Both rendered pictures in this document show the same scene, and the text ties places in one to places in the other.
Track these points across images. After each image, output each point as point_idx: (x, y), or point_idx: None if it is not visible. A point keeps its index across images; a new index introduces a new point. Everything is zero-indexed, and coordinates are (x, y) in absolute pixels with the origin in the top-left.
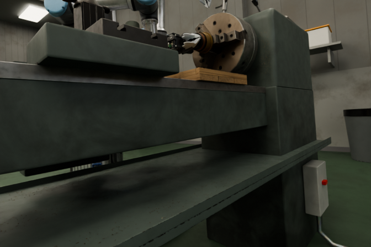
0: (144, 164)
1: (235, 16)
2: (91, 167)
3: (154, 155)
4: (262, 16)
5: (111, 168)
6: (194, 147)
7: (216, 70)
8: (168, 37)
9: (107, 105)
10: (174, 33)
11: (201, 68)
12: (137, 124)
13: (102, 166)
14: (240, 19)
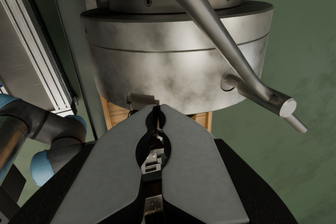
0: (99, 95)
1: (259, 78)
2: (94, 136)
3: (77, 77)
4: None
5: (93, 121)
6: (56, 0)
7: (211, 115)
8: (146, 168)
9: None
10: (160, 165)
11: (210, 132)
12: None
13: (92, 129)
14: (264, 58)
